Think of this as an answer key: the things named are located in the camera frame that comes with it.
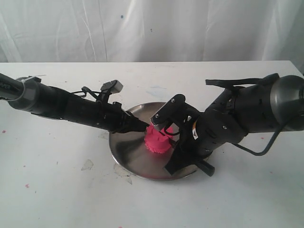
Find pink sand cake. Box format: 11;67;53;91
144;125;172;154

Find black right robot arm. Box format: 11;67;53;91
165;73;304;176

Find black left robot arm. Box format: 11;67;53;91
0;74;149;133

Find round steel plate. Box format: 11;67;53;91
109;102;198;181

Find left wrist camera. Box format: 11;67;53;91
82;80;124;102

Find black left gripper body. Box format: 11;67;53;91
92;102;133;133

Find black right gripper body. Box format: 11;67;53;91
178;107;228;159

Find black knife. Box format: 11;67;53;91
163;135;214;177

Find white backdrop curtain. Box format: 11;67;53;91
0;0;304;67

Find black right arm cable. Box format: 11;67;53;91
237;121;289;157

